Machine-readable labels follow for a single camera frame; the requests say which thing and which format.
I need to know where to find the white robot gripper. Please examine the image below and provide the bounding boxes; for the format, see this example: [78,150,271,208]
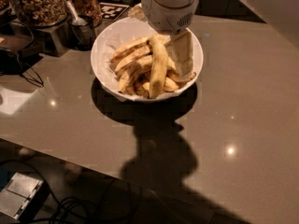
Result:
[128,0,199,77]

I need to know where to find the large yellow banana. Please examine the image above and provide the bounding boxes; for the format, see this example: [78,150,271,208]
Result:
[149,35,168,99]

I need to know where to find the upper left banana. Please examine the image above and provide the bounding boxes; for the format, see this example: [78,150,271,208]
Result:
[110,35,150,63]

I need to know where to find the white bowl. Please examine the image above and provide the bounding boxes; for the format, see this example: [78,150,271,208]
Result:
[90,15,204,103]

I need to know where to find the right brown-tipped banana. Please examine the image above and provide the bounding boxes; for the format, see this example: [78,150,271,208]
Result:
[167,70,196,83]

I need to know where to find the small lower right banana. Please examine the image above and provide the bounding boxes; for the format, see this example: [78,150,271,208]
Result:
[164,77,179,92]

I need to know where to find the small banana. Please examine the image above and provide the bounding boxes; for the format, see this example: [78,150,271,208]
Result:
[134,81,150,98]
[164,77,179,92]

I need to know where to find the small bottom banana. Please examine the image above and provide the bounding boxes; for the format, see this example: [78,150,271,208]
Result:
[134,81,150,98]

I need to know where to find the black white marker tag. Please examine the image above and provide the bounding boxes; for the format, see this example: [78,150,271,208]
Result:
[100,2,129,21]

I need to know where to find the dark cup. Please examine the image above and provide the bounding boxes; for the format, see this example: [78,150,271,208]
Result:
[68,16,96,50]

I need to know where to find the small glass granola jar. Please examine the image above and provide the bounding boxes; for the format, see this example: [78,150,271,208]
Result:
[72,0,102,27]

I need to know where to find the white spoon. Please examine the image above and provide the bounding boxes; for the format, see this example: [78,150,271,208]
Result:
[64,0,87,26]

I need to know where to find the metal jar stand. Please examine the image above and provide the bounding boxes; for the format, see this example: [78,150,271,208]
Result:
[33,21,71,57]

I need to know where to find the large glass nut jar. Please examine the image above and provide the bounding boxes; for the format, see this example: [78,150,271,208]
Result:
[10,0,67,28]

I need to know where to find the black device on left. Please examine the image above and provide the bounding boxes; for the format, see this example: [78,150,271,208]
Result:
[0,21,45,87]

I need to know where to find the grey box on floor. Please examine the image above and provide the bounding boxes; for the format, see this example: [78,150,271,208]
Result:
[0,170,50,222]

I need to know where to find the black floor cables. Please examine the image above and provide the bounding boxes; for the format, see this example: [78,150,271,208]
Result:
[0,159,141,224]

